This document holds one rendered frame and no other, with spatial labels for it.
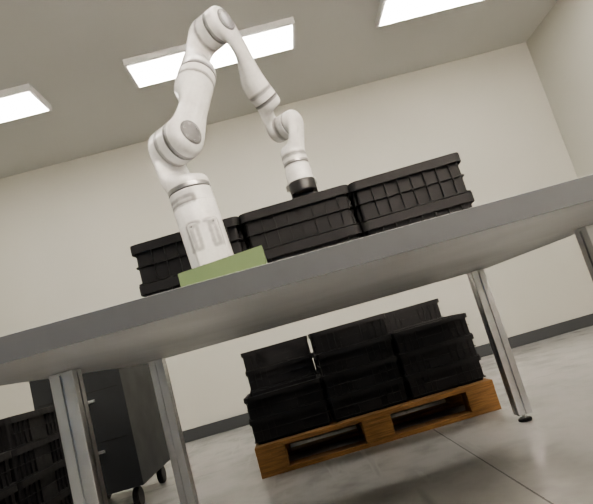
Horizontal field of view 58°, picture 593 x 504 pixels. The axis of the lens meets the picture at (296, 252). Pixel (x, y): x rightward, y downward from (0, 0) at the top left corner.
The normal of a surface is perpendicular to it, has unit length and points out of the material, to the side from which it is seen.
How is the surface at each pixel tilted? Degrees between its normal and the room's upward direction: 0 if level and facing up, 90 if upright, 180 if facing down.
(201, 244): 90
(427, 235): 90
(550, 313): 90
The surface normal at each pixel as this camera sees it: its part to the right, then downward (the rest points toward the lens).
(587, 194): 0.00, -0.17
